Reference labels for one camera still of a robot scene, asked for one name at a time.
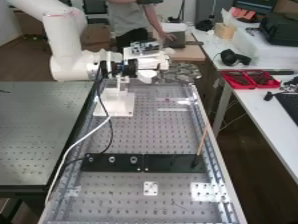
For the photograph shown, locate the black case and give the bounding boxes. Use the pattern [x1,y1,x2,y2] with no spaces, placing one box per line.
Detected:
[259,13,298,47]

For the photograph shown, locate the red tray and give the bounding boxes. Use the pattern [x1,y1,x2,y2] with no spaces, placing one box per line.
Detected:
[245,69,282,89]
[220,69,257,90]

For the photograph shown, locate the black plate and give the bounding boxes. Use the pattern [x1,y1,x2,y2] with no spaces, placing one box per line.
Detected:
[80,152,209,174]

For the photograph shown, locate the black headphones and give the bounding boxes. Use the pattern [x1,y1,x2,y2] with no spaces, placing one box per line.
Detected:
[220,48,253,67]

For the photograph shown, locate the small black device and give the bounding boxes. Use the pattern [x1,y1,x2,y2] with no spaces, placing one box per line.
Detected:
[264,91,277,102]

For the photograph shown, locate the dark grey box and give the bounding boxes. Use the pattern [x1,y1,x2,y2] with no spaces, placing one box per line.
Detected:
[168,30,188,50]

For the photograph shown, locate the thin stick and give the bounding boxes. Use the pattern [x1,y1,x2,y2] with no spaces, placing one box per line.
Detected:
[191,129,211,169]

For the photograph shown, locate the black cable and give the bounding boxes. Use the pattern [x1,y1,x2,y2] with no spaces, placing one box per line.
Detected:
[62,68,116,168]

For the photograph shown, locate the small white square board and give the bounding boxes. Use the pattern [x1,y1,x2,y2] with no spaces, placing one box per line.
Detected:
[143,181,160,197]

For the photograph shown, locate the person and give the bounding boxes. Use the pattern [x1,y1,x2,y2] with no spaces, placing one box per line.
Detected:
[106,0,179,51]

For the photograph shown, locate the small wooden box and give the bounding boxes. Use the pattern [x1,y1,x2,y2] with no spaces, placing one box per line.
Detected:
[215,22,236,41]

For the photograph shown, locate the clear box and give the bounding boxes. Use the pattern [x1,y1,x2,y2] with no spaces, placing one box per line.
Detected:
[39,79,249,224]
[153,95,197,113]

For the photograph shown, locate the white desk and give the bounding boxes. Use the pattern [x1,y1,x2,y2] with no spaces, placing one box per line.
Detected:
[212,73,298,185]
[192,19,298,78]

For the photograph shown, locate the white cable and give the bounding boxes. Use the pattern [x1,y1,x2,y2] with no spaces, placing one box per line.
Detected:
[43,114,114,208]

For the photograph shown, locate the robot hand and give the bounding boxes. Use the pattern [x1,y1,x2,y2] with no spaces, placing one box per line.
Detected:
[123,40,204,85]

